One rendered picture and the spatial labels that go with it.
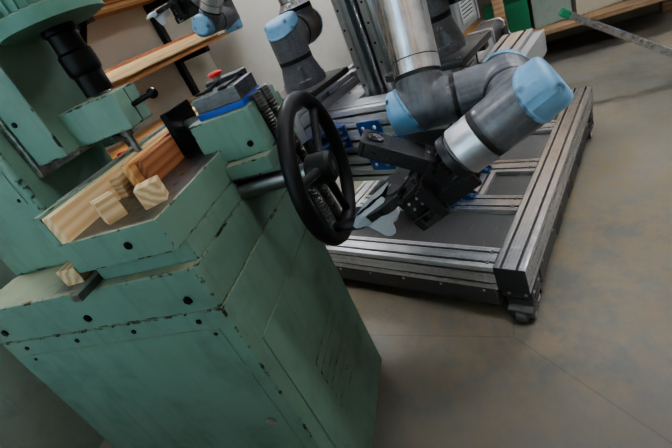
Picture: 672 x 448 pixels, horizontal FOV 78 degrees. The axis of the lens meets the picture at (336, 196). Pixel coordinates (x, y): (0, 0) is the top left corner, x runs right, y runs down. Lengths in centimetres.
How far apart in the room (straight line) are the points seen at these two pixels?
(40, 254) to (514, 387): 120
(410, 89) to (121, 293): 59
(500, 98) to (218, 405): 78
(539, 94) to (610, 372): 93
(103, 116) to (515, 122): 69
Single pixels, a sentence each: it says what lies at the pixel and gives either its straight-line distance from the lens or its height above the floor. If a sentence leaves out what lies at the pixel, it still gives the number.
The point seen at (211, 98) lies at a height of 99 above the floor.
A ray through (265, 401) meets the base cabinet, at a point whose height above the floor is 46.
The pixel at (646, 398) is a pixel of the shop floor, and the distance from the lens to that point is 131.
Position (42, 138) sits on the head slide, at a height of 105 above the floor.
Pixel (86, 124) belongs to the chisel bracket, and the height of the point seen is 104.
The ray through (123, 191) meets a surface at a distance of 85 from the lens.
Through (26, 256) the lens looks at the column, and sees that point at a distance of 111.
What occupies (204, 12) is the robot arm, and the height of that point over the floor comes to 115.
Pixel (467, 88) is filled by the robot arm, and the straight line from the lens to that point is 65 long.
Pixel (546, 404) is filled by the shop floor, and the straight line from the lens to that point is 129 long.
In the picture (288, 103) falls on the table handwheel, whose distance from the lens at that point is 69.
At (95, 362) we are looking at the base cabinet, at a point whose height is 63.
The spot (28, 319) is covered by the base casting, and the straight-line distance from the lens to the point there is 104.
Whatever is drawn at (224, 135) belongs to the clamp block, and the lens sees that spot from 80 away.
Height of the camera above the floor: 109
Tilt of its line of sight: 26 degrees down
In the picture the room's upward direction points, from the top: 24 degrees counter-clockwise
